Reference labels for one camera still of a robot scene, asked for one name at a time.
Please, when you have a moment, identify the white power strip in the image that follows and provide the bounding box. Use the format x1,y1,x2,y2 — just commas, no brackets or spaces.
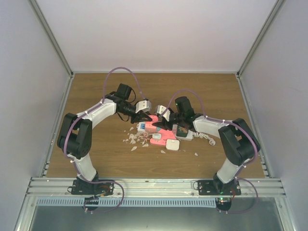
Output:
137,122,193,141

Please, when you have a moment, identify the pink cube socket adapter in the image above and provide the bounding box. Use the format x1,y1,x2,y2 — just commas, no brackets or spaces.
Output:
145,115,158,133

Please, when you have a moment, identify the small white usb charger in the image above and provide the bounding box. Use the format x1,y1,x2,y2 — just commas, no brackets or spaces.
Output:
152,133,162,140

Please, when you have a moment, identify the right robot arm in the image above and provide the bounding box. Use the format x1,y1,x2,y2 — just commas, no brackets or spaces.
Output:
155,96,261,195

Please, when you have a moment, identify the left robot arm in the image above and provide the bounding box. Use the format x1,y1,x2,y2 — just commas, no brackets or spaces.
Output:
57,84,152,194

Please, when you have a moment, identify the pink triangular socket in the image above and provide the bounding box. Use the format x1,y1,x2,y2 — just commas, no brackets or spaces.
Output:
150,129,176,147

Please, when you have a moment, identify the green dragon cube socket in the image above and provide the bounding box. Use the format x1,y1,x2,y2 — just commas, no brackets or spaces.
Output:
176,125,189,138

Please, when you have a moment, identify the white folding charger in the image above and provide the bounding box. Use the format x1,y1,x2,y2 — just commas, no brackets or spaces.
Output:
166,139,180,151

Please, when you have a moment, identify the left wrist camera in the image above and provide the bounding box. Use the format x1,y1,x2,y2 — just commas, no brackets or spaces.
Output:
135,100,152,113

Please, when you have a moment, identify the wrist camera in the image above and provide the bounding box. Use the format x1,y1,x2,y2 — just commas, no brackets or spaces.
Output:
154,105,170,121
135,100,152,113

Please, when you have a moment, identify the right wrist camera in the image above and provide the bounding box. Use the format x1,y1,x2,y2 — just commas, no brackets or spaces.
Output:
154,105,170,121

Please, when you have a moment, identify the white coiled power cord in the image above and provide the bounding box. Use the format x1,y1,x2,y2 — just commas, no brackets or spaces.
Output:
193,131,217,146

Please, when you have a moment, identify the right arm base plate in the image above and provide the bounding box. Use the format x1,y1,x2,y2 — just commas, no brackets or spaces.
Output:
192,180,242,196

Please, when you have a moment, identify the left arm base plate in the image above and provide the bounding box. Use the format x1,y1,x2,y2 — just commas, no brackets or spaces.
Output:
67,178,114,197

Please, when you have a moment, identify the aluminium front rail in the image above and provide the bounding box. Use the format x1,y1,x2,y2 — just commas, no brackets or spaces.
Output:
26,178,286,198

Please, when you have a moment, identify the left aluminium frame post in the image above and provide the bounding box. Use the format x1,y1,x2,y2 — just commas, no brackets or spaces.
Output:
28,0,74,78

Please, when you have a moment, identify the aluminium frame post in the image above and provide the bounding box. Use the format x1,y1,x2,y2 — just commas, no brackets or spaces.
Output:
28,0,74,78
236,0,285,78

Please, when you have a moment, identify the slotted cable duct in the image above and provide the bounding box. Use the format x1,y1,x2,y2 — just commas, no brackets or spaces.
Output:
37,197,216,208

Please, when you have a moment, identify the right aluminium frame post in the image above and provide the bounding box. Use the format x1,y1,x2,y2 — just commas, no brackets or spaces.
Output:
236,0,285,78

